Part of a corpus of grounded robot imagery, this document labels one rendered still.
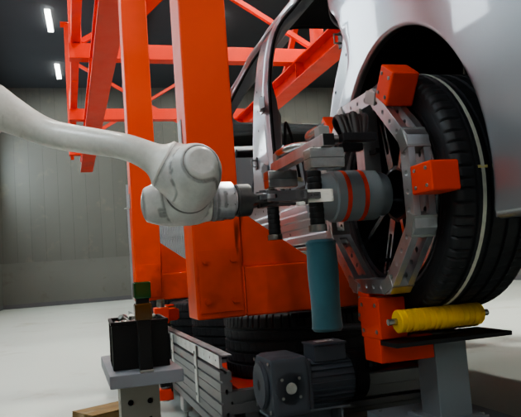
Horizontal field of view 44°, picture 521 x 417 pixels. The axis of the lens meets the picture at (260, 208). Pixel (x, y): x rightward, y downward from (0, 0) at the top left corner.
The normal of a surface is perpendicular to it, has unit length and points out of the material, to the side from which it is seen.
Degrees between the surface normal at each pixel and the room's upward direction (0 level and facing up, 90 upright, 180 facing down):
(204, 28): 90
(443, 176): 90
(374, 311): 90
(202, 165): 81
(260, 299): 90
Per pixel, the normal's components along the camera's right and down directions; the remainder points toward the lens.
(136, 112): 0.28, -0.11
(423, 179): -0.96, 0.04
